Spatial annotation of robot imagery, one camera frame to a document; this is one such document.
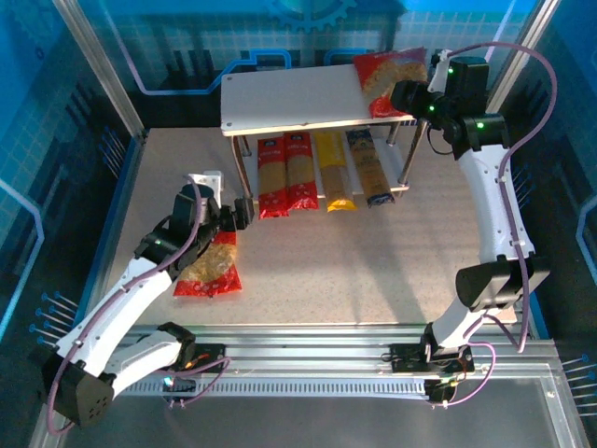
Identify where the red macaroni pasta bag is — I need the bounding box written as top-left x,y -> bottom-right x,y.
173,231 -> 244,299
352,46 -> 429,120

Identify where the red spaghetti bag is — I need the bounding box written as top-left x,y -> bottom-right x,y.
283,131 -> 321,213
257,136 -> 292,221

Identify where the blue spaghetti bag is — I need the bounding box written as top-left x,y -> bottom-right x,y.
344,129 -> 396,209

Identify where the yellow spaghetti bag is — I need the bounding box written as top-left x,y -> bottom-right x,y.
312,131 -> 360,214

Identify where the two-tier metal shelf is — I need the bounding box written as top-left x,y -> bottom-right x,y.
219,62 -> 442,203

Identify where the black connector block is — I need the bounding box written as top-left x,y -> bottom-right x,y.
423,376 -> 457,408
160,369 -> 198,408

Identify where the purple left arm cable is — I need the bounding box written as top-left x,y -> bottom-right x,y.
45,174 -> 233,436

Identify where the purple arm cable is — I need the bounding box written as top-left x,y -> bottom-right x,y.
45,174 -> 233,436
432,41 -> 560,408

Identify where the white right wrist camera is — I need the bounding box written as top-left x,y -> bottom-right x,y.
427,48 -> 453,94

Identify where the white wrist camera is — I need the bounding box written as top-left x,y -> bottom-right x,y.
187,169 -> 227,194
427,48 -> 453,94

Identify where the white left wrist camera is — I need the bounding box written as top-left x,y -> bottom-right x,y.
187,169 -> 227,194

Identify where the aluminium frame post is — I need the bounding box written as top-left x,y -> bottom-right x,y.
51,0 -> 146,139
469,0 -> 561,139

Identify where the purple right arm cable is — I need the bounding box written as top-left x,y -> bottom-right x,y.
432,41 -> 560,408

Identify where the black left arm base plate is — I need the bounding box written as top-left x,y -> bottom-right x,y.
184,342 -> 227,374

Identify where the aluminium front frame rail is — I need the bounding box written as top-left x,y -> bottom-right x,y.
58,324 -> 563,380

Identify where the slotted white cable duct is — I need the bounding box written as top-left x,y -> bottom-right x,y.
116,376 -> 429,399

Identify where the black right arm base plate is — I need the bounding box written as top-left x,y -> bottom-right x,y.
390,342 -> 476,374

